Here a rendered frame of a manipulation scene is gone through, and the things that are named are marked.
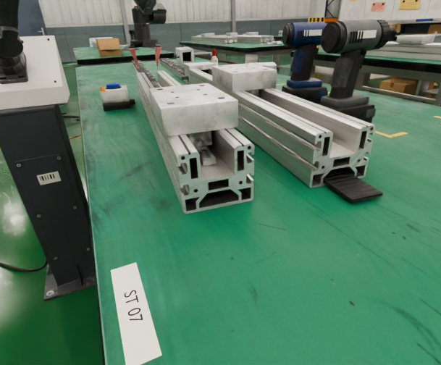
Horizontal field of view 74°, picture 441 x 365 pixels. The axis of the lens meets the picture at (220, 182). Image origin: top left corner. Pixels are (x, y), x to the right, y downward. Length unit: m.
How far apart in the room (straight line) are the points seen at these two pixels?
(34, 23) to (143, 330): 11.89
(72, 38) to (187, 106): 11.65
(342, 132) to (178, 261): 0.32
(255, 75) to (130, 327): 0.58
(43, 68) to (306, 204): 1.04
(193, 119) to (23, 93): 0.86
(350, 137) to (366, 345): 0.30
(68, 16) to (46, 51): 10.76
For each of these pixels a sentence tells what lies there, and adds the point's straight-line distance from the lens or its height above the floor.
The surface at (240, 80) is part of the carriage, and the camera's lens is 0.70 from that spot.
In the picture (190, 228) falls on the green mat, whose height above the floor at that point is 0.78.
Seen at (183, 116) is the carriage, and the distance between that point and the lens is 0.41.
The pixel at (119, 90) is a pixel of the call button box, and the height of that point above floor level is 0.84.
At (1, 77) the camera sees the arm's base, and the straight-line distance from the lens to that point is 1.24.
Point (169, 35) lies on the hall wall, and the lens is 12.47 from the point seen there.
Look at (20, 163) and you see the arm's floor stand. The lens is 1.25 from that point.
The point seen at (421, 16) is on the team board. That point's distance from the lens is 3.78.
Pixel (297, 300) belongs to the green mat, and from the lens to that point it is 0.29.
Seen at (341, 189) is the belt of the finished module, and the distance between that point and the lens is 0.45.
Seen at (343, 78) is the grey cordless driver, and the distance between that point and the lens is 0.71.
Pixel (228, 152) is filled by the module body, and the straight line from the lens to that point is 0.40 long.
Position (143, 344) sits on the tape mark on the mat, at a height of 0.78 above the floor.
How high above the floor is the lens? 1.00
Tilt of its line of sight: 28 degrees down
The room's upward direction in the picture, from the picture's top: 2 degrees counter-clockwise
